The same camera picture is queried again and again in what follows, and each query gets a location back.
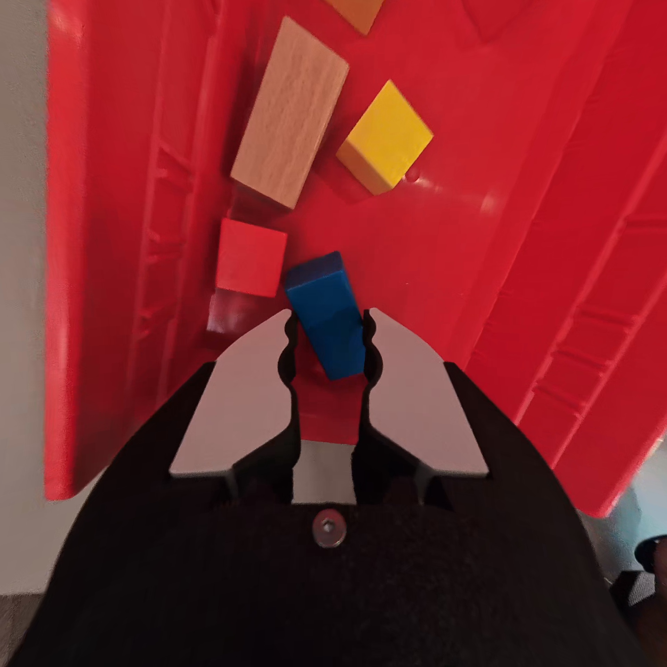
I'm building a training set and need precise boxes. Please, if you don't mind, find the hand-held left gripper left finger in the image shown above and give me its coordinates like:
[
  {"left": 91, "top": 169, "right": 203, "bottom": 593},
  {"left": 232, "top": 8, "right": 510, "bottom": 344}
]
[{"left": 169, "top": 309, "right": 303, "bottom": 482}]

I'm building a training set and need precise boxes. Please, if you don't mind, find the blue wooden block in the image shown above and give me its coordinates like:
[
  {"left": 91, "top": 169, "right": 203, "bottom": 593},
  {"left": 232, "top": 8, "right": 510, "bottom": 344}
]
[{"left": 285, "top": 252, "right": 368, "bottom": 381}]

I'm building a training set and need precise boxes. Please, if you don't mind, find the natural wood block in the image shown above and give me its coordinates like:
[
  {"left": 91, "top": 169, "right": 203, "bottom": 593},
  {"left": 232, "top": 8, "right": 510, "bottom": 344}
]
[{"left": 231, "top": 16, "right": 350, "bottom": 209}]

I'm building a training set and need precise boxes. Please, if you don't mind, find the orange wooden block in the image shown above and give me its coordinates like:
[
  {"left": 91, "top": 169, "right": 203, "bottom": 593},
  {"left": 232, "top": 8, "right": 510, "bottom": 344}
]
[{"left": 326, "top": 0, "right": 384, "bottom": 35}]

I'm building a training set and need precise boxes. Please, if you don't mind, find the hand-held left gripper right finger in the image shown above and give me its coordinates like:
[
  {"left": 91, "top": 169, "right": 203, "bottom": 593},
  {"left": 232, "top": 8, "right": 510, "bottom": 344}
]
[{"left": 355, "top": 309, "right": 491, "bottom": 482}]

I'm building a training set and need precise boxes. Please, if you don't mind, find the red plastic bin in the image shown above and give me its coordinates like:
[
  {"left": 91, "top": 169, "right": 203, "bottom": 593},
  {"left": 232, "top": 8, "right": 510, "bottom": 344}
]
[{"left": 44, "top": 0, "right": 667, "bottom": 519}]

